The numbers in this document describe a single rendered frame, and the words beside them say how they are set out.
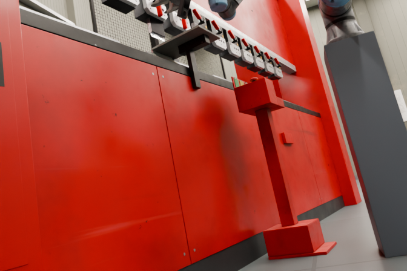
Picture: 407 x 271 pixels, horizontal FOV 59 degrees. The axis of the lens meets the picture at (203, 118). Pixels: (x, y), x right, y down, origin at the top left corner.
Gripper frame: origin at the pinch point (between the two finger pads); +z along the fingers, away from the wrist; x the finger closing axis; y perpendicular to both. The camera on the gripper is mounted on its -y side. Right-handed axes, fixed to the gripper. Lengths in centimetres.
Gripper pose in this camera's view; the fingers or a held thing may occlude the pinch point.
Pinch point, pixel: (159, 10)
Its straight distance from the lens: 174.7
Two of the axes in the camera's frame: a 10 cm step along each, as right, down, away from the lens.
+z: -8.2, 2.8, 5.0
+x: -5.4, -0.8, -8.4
